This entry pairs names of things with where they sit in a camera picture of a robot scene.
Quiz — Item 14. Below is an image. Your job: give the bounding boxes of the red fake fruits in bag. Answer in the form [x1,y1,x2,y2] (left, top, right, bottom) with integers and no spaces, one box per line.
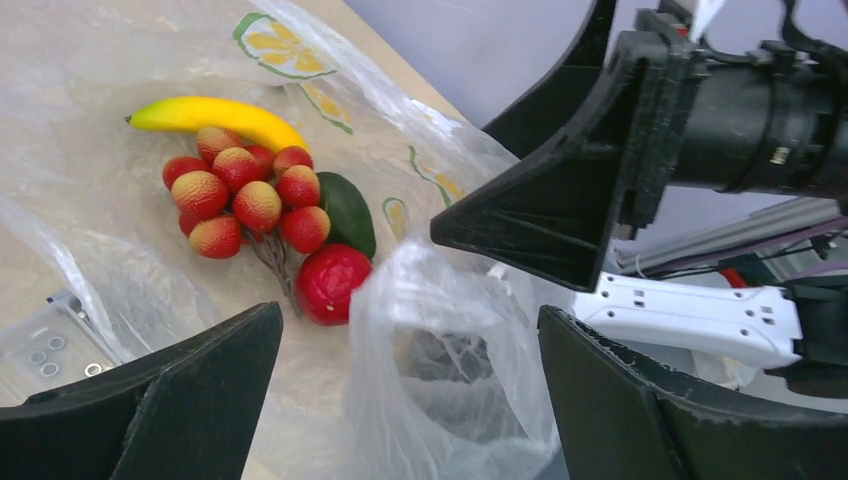
[161,127,331,299]

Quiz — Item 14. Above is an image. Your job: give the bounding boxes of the dark green fake avocado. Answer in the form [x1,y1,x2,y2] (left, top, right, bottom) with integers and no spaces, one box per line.
[317,171,377,260]

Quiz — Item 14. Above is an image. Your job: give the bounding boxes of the yellow fake fruit in bag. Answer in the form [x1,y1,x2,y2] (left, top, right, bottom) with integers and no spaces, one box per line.
[124,96,310,153]

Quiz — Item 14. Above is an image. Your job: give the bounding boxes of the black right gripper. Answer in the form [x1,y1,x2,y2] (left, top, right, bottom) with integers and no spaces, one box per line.
[482,0,847,199]

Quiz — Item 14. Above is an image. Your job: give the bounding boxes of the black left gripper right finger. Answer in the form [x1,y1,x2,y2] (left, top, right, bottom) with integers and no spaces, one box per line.
[538,306,847,480]

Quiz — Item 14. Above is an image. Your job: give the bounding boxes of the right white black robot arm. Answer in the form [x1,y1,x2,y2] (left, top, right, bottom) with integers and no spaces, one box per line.
[430,1,847,398]

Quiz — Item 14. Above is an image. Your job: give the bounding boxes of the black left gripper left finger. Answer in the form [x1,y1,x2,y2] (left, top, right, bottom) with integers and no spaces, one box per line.
[1,302,284,480]

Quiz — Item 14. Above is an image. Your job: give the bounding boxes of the clear plastic screw organizer box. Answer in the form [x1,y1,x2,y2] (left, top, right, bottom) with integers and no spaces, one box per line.
[1,290,120,407]

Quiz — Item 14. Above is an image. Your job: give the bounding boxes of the translucent printed plastic bag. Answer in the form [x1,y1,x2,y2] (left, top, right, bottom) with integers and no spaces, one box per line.
[1,1,560,479]

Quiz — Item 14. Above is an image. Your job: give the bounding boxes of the red fake round fruit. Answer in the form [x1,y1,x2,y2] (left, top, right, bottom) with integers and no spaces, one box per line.
[294,243,373,326]

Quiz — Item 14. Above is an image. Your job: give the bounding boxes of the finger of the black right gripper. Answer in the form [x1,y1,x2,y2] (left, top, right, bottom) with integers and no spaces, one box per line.
[430,31,668,292]

